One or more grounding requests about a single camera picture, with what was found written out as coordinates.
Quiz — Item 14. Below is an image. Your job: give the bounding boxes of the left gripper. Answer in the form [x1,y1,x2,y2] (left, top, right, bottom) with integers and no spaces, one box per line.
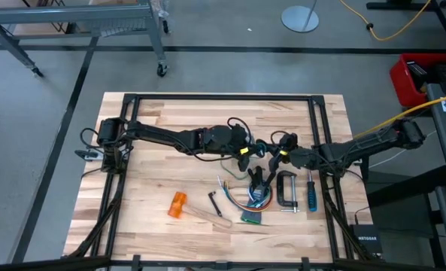
[202,124,261,172]

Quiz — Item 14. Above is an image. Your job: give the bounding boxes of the multicoloured jumper wire bundle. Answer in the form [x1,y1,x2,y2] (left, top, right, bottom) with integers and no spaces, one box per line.
[217,175,275,212]

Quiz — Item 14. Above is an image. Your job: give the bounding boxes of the orange head wooden mallet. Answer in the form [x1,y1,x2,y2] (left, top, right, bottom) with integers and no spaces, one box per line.
[168,190,234,230]

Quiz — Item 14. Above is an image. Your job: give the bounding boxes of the black aluminium table frame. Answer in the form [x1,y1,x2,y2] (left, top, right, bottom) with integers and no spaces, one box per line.
[62,92,376,271]

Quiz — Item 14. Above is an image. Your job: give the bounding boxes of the black C-clamp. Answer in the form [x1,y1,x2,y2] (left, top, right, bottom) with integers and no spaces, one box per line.
[276,169,301,214]

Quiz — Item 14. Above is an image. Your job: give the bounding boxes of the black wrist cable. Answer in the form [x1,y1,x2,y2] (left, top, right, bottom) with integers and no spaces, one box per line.
[227,117,253,141]
[270,130,288,146]

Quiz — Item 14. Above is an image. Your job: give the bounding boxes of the blue black handled screwdriver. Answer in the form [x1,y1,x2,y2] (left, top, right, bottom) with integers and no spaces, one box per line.
[307,169,318,213]

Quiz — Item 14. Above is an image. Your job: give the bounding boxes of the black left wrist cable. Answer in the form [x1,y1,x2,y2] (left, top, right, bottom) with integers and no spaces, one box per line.
[227,117,253,141]

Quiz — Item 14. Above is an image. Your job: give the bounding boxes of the red plastic bin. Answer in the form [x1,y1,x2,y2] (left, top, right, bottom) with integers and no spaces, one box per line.
[390,52,446,108]

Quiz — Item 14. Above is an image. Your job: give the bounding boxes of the thin white cable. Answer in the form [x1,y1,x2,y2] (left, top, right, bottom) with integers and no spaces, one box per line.
[368,129,438,169]

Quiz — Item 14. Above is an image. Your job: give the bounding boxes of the black Netgear network switch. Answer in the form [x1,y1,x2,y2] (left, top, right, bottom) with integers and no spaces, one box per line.
[349,224,384,255]

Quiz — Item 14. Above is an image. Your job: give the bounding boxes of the grey metal cart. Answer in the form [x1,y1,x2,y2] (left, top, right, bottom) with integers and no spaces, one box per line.
[0,0,171,78]

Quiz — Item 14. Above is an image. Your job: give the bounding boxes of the yellow power cord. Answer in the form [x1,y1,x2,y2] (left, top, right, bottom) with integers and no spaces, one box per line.
[338,0,433,42]
[353,91,446,139]

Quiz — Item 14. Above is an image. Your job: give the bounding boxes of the black T-shaped stand base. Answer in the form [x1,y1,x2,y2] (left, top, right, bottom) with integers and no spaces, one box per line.
[366,0,446,52]

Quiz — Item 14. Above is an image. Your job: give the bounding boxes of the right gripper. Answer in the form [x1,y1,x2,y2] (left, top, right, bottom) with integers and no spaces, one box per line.
[268,132,321,175]

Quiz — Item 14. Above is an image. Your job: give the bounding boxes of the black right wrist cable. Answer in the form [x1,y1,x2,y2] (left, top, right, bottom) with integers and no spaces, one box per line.
[270,130,288,146]

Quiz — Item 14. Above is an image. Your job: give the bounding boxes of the black hex key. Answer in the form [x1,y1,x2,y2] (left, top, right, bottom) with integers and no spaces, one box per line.
[207,190,223,218]

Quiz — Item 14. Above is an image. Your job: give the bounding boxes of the round grey stand base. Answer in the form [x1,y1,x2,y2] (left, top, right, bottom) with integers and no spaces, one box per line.
[281,0,320,34]

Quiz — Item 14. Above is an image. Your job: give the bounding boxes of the teal green cord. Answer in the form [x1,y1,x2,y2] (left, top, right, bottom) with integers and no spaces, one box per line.
[220,139,271,181]

